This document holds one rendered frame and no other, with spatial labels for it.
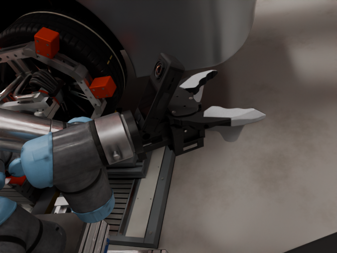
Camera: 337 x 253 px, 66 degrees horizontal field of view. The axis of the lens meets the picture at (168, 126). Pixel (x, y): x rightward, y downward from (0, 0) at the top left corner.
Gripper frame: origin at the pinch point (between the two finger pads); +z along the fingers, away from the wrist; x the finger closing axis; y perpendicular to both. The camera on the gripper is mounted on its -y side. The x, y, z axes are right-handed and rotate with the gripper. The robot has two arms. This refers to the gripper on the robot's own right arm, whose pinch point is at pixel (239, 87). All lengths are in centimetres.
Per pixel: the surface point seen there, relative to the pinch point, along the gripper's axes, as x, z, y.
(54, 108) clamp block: -68, -43, 35
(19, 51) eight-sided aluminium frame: -89, -49, 17
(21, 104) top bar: -71, -54, 31
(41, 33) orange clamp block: -84, -37, 10
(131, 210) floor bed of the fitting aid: -64, -28, 119
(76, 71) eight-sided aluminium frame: -79, -30, 27
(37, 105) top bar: -67, -48, 31
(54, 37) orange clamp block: -83, -33, 12
